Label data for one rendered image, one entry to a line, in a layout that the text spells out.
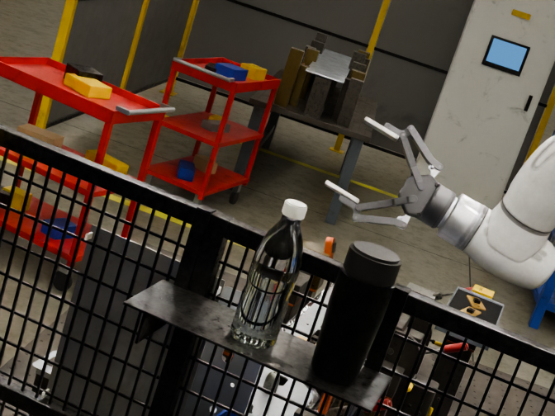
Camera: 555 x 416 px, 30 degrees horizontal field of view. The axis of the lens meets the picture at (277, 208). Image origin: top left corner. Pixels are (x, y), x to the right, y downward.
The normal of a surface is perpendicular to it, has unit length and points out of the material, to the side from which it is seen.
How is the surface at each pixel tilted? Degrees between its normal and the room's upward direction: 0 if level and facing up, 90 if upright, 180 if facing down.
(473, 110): 90
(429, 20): 90
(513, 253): 98
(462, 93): 90
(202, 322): 0
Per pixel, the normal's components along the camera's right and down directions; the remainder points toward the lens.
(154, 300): 0.30, -0.92
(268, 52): -0.17, 0.22
